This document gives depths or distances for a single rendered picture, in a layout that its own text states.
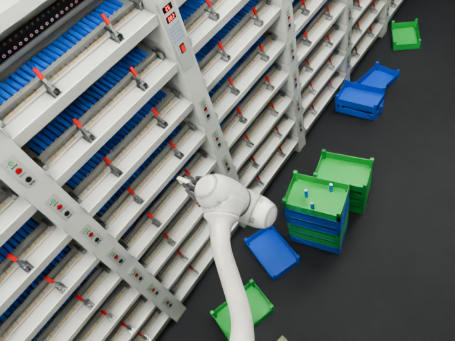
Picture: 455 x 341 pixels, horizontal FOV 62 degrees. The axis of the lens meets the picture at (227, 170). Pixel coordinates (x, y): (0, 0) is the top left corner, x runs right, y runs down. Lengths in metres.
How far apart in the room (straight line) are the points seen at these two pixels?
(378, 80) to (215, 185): 2.41
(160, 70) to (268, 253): 1.36
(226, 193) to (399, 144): 1.95
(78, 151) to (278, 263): 1.43
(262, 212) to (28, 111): 0.73
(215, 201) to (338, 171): 1.43
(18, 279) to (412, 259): 1.92
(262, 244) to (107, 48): 1.56
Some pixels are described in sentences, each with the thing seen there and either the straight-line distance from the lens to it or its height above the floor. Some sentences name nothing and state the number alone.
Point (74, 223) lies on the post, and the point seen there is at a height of 1.15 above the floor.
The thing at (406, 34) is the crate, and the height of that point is 0.00.
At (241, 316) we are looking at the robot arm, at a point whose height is 1.09.
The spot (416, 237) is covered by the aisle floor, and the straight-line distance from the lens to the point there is 2.45.
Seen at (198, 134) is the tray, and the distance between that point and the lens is 1.73.
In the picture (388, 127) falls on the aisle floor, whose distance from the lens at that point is 2.91.
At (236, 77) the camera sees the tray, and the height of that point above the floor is 0.95.
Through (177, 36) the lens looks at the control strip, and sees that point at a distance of 1.45.
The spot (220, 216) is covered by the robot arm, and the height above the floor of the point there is 1.28.
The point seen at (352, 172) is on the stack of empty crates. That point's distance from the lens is 2.35.
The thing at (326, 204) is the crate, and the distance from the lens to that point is 2.04.
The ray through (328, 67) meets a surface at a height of 0.34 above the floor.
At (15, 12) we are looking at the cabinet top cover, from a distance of 1.12.
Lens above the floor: 2.15
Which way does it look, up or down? 51 degrees down
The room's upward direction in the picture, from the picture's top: 21 degrees counter-clockwise
